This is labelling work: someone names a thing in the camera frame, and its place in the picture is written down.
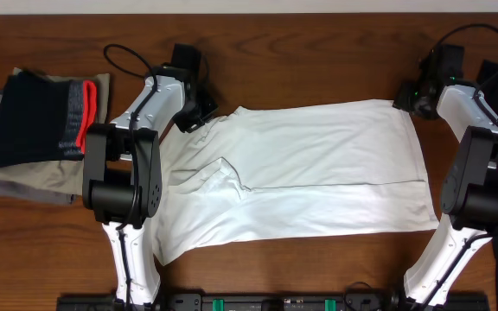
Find folded black garment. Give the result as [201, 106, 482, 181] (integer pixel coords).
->
[0, 72, 70, 168]

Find white t-shirt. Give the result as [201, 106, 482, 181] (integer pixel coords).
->
[151, 99, 438, 264]

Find folded grey red-trimmed garment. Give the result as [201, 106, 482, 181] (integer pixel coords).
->
[58, 79, 98, 161]

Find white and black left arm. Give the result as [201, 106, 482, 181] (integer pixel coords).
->
[82, 63, 216, 310]

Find folded khaki garment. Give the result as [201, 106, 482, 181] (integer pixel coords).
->
[0, 73, 111, 195]

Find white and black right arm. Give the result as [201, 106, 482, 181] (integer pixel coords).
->
[390, 77, 498, 310]

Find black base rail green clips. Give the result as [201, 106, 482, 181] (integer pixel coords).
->
[56, 292, 491, 311]

